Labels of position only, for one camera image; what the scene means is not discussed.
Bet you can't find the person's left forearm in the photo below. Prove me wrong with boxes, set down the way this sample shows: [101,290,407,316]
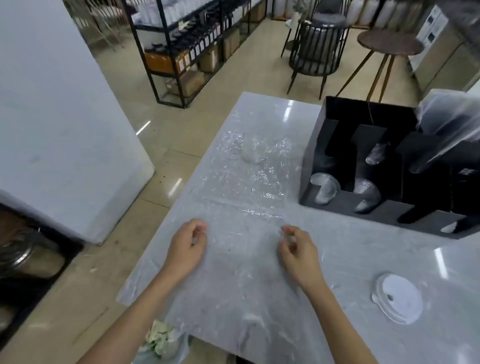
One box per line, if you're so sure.
[76,268,188,364]

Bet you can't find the small white round table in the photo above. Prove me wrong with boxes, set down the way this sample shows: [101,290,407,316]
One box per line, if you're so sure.
[280,17,303,58]

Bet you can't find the crumpled pale paper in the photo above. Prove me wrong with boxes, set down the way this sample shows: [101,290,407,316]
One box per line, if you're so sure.
[144,320,177,355]

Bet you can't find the person's right hand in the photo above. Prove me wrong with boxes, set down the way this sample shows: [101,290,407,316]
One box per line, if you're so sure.
[276,224,327,295]

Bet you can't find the wide cardboard box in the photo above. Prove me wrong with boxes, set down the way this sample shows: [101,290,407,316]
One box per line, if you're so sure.
[166,70,205,97]

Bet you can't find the small knotted clear bag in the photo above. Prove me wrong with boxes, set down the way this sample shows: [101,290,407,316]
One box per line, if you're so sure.
[365,142,389,167]

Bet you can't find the black metal shelf rack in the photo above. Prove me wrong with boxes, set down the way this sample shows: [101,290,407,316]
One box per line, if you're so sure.
[121,0,269,110]

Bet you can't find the pale blue trash bin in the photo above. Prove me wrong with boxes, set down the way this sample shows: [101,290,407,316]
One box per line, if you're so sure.
[133,318,192,364]

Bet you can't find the roll of clear plastic sleeves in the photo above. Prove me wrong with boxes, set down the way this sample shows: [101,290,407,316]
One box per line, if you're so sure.
[408,88,480,174]

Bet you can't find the white plastic lid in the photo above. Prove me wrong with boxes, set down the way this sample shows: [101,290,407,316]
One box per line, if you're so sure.
[371,272,424,325]

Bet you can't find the white carton dark label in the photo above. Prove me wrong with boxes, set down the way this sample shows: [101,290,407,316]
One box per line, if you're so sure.
[422,4,450,38]
[408,28,440,72]

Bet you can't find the clear plastic wrap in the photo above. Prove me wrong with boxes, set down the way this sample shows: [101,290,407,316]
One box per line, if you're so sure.
[187,129,301,241]

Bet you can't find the person's left hand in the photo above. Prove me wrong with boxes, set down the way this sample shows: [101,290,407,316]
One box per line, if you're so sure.
[161,218,208,285]

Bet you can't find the row of dark labelled bottles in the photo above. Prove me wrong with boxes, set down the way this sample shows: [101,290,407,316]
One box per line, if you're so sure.
[174,20,233,61]

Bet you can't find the round wooden side table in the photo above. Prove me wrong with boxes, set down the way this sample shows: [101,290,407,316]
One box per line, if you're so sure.
[335,29,425,104]

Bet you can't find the light wooden chair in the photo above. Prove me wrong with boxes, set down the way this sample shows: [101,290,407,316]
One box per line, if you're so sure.
[63,0,125,52]

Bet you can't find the stainless steel counter cabinet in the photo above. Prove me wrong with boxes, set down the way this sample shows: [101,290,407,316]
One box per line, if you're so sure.
[412,0,480,95]

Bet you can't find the rows of white containers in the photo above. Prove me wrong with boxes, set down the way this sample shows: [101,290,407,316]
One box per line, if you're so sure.
[127,0,226,23]

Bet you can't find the person's right forearm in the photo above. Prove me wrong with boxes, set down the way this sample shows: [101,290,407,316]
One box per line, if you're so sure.
[303,279,380,364]

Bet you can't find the grey cushioned chair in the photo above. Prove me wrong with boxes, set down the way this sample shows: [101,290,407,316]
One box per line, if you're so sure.
[318,0,353,14]

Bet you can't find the large white cabinet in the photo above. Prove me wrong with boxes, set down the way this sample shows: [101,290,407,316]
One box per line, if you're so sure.
[0,0,155,247]

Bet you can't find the black cup organizer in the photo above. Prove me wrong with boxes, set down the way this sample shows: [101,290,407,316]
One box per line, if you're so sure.
[298,95,480,240]

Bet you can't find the black slatted chair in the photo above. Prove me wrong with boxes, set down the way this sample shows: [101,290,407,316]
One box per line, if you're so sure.
[286,13,352,100]

